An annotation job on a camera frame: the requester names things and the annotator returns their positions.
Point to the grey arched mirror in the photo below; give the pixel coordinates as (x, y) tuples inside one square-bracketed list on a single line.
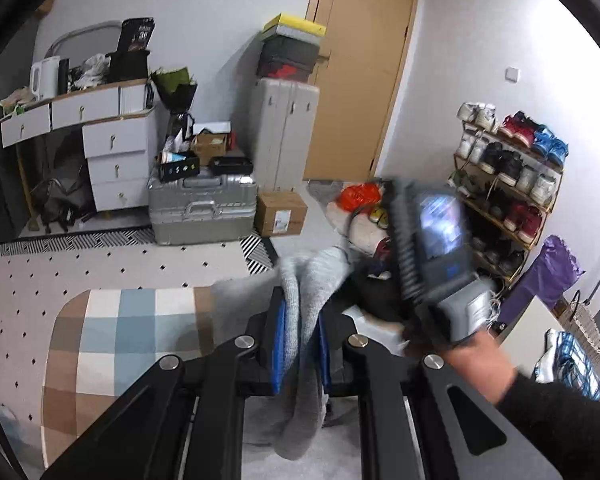
[(85, 40)]

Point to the yellow shoe box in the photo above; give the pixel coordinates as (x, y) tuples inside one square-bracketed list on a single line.
[(295, 25)]

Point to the white rug with black diamonds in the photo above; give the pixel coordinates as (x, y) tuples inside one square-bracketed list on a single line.
[(105, 265)]

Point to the light grey bed sheet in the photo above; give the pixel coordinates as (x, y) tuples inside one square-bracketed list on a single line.
[(300, 467)]

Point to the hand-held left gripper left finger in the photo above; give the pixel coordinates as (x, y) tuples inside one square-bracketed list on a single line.
[(278, 350)]

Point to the dark green box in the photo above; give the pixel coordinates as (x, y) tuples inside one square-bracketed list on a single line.
[(290, 49)]

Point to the green white papers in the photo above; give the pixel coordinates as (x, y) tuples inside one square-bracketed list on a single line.
[(17, 100)]

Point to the wicker basket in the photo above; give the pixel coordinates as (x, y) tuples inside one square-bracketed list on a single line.
[(587, 327)]

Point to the brown blue checked blanket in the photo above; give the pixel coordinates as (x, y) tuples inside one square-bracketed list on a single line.
[(130, 330)]

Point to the white light switch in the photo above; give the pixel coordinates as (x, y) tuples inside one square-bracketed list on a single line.
[(512, 74)]

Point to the person's right forearm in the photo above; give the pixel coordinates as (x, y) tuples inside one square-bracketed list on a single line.
[(560, 430)]

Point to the white bedside cabinet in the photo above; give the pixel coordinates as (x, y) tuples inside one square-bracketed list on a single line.
[(527, 330)]

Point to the person's right hand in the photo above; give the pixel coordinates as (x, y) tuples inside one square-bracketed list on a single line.
[(475, 365)]

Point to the dark wardrobe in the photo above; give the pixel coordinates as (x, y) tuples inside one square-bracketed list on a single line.
[(2, 160)]

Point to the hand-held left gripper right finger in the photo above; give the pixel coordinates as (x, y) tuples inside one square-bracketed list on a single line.
[(324, 360)]

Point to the wooden door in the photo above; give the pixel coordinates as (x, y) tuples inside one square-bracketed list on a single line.
[(360, 75)]

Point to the black bottle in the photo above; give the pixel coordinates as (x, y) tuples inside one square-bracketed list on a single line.
[(63, 77)]

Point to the silver suitcase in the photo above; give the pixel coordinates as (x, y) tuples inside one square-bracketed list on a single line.
[(200, 207)]

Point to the pile of mixed clothes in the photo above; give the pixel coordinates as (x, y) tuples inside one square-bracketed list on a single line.
[(360, 240)]

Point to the purple bag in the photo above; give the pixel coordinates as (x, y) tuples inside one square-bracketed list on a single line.
[(545, 275)]

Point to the grey sweater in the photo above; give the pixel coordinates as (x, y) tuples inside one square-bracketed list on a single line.
[(305, 290)]

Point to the wooden shoe rack with shoes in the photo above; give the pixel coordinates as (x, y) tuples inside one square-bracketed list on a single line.
[(510, 160)]

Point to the small yellow item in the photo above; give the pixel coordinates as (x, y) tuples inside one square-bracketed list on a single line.
[(378, 215)]

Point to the white crumpled cloth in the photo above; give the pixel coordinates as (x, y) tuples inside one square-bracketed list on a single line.
[(91, 72)]

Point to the black red box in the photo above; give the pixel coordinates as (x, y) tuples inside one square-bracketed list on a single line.
[(285, 70)]

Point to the open cardboard box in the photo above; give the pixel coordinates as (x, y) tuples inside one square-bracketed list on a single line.
[(210, 147)]

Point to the beige suitcase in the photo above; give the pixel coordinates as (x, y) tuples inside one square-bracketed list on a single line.
[(285, 130)]

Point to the white kettle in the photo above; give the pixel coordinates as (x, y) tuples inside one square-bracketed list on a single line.
[(44, 79)]

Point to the black case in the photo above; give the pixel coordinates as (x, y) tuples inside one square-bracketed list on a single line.
[(231, 165)]

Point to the white dresser with drawers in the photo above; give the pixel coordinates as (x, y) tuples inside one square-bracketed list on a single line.
[(115, 160)]

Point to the checked cloth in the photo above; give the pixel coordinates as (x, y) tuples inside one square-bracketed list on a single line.
[(570, 365)]

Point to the closed cardboard box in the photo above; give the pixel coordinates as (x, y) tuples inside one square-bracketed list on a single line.
[(280, 212)]

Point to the bouquet in black wrap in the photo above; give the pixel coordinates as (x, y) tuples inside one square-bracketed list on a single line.
[(175, 91)]

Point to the black gift bag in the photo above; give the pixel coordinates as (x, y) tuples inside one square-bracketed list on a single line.
[(130, 55)]

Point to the black tray box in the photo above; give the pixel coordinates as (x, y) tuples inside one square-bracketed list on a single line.
[(179, 167)]

